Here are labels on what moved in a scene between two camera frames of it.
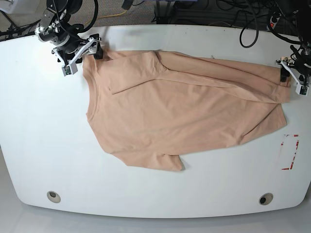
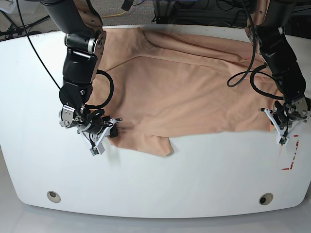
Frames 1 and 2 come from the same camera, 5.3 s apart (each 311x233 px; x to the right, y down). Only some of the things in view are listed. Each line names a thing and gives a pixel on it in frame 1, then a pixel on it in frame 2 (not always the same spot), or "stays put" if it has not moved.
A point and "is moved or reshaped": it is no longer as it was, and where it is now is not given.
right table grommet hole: (266, 198) stays put
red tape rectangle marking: (293, 157) stays put
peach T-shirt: (146, 107) is moved or reshaped
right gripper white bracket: (70, 68) to (97, 147)
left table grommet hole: (53, 196) stays put
